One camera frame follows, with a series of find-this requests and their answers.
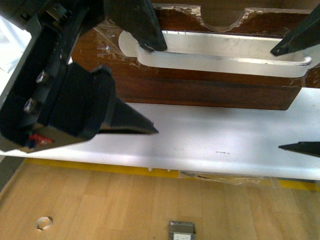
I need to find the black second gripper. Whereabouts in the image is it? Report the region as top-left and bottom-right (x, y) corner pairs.
(0, 0), (115, 153)

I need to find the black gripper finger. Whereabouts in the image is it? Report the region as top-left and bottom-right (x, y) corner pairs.
(98, 97), (159, 135)
(278, 141), (320, 158)

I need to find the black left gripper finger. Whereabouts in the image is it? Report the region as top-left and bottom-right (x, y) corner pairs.
(103, 0), (167, 52)

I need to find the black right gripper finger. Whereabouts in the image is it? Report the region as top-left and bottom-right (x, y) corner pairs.
(270, 5), (320, 56)

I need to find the dark wooden drawer cabinet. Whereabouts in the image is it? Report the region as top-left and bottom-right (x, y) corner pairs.
(70, 0), (320, 111)

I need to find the clear plastic sheet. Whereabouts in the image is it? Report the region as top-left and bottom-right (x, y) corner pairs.
(177, 171), (286, 189)

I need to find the metal floor outlet plate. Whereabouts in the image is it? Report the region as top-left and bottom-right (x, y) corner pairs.
(168, 221), (196, 240)

